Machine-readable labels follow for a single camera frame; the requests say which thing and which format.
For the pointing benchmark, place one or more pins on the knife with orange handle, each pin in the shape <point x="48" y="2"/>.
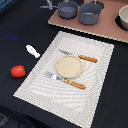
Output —
<point x="80" y="56"/>

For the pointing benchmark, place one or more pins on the white toy fish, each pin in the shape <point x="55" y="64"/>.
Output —
<point x="32" y="51"/>

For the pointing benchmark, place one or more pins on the fork with orange handle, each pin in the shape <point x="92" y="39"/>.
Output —
<point x="55" y="77"/>

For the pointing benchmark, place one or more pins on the beige woven placemat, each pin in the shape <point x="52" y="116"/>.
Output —
<point x="63" y="100"/>

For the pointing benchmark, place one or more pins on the dark grey cooking pot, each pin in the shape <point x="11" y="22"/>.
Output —
<point x="89" y="13"/>

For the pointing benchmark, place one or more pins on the pink stove board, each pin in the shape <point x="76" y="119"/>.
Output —
<point x="106" y="26"/>

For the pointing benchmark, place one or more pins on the grey pan with handle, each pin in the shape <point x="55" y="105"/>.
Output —
<point x="67" y="9"/>

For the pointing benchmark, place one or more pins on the round beige plate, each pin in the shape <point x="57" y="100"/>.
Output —
<point x="69" y="66"/>

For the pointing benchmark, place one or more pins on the red toy tomato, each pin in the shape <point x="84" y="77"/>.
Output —
<point x="18" y="71"/>

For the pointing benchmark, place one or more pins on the beige bowl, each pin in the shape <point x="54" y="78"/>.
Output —
<point x="123" y="14"/>

